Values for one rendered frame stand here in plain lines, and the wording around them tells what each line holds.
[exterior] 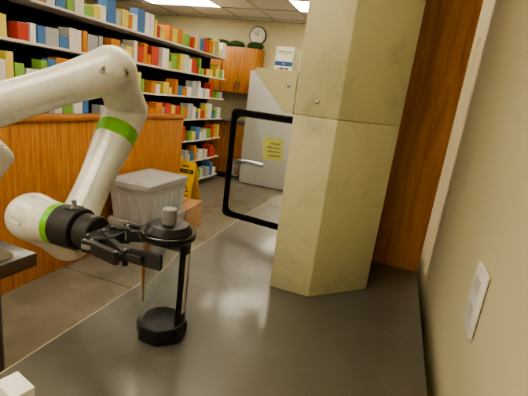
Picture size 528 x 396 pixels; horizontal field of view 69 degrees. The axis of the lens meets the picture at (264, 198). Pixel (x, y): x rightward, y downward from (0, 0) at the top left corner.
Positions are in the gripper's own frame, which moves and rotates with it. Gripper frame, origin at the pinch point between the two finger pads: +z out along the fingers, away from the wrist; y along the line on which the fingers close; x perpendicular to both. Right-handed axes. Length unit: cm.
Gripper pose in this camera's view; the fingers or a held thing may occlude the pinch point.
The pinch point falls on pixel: (165, 251)
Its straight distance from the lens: 79.6
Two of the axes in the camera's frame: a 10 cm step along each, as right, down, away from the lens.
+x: -1.0, 9.6, 2.6
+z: 9.4, 1.8, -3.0
